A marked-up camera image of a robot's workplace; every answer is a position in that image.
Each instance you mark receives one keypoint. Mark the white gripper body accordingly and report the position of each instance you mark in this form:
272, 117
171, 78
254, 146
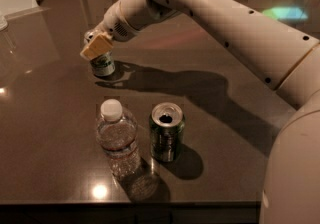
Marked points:
113, 25

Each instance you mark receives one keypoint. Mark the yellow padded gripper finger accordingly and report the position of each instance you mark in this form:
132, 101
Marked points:
99, 45

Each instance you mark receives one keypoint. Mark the white green 7up can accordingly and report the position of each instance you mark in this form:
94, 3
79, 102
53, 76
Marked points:
103, 65

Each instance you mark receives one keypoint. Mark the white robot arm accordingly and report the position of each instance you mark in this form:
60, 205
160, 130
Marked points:
285, 59

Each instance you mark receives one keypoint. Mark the dark green soda can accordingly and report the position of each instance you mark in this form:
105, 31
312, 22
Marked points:
167, 123

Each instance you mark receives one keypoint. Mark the clear plastic water bottle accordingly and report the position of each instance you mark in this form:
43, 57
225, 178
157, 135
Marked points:
117, 131

